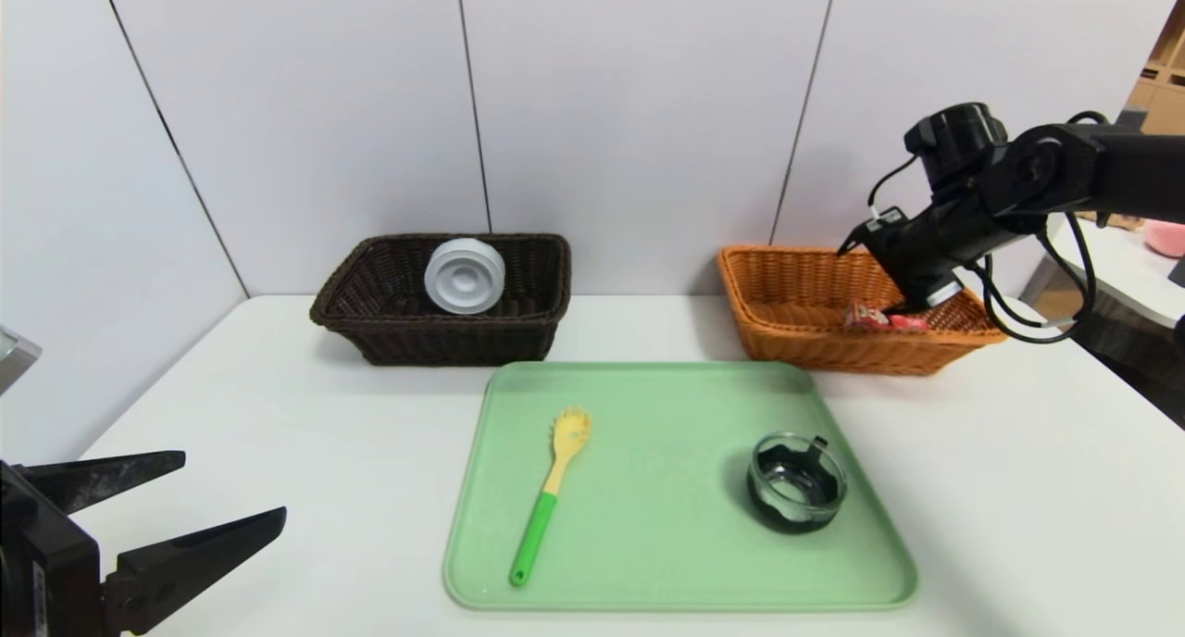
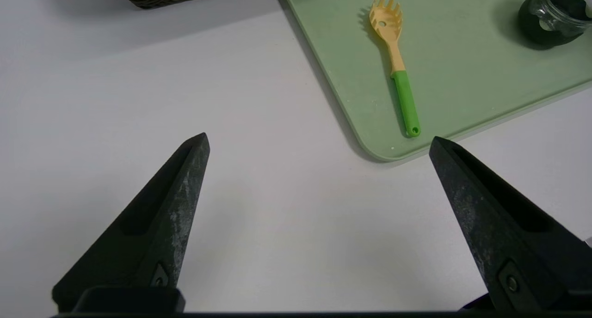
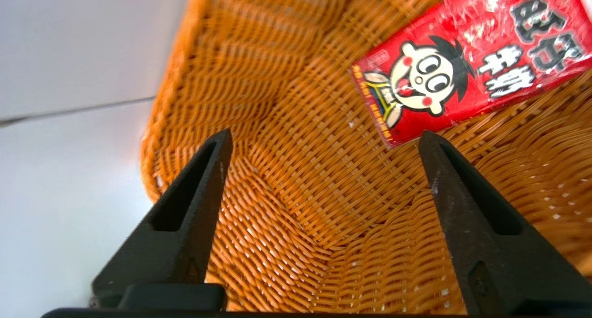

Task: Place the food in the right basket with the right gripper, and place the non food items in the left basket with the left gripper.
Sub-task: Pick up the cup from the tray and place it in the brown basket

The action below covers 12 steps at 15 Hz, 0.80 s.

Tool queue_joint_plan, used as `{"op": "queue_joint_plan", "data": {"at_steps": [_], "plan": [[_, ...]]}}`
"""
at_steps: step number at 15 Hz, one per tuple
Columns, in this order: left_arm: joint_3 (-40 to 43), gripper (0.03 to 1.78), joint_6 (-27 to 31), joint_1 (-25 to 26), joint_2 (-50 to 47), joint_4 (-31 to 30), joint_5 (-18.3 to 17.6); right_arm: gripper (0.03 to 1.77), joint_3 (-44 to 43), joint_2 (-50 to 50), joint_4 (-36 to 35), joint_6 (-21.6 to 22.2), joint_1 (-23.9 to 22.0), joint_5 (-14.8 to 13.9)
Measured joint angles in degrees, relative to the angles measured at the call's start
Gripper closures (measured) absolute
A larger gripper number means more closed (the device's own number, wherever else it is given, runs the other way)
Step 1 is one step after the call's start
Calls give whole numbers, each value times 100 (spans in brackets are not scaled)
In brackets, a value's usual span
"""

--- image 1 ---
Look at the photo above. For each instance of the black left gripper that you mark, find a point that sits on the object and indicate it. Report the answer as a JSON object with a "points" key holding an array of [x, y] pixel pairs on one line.
{"points": [[48, 563]]}

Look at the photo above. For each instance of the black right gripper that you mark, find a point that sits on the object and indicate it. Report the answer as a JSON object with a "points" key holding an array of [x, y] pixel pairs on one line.
{"points": [[937, 294]]}

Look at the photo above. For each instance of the red snack box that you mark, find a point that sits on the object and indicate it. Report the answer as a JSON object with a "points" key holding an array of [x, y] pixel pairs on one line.
{"points": [[866, 318]]}

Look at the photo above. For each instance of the yellow green pasta fork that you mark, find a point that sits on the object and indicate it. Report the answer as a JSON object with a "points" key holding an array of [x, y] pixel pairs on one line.
{"points": [[546, 512]]}

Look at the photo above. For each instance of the white translucent plastic container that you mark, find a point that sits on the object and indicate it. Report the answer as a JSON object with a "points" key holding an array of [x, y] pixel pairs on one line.
{"points": [[465, 278]]}

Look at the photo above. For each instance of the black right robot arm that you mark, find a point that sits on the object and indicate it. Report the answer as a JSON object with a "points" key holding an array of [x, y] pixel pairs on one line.
{"points": [[1065, 165]]}

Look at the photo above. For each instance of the orange wicker basket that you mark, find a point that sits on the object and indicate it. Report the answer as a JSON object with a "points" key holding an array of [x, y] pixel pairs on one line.
{"points": [[796, 341]]}

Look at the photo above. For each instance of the dark brown wicker basket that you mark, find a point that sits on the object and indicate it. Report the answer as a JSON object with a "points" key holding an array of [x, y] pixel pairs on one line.
{"points": [[444, 336]]}

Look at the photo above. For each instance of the white background table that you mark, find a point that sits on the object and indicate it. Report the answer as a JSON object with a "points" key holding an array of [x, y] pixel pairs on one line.
{"points": [[1120, 267]]}

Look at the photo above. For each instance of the dark woven chair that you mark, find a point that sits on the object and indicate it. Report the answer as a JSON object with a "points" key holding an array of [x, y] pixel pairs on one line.
{"points": [[1129, 350]]}

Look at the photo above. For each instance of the pink plush toy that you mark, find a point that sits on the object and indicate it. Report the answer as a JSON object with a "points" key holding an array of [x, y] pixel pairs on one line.
{"points": [[1168, 239]]}

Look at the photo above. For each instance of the light green plastic tray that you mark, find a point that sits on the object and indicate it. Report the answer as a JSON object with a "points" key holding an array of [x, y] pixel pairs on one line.
{"points": [[648, 526]]}

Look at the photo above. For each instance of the wooden shelf unit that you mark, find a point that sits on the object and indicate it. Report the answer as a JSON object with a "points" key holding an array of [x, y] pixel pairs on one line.
{"points": [[1165, 63]]}

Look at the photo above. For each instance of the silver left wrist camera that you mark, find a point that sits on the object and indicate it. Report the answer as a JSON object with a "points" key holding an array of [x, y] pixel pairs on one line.
{"points": [[14, 359]]}

